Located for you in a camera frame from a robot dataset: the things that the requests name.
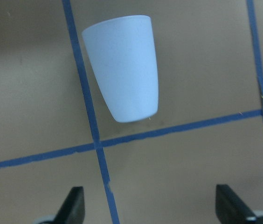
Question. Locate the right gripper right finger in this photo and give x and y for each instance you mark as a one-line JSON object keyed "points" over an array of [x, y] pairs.
{"points": [[231, 209]]}

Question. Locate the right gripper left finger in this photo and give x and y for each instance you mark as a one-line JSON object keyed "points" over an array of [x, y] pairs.
{"points": [[72, 210]]}

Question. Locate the light blue plastic cup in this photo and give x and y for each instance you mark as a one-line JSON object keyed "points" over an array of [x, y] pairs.
{"points": [[123, 58]]}

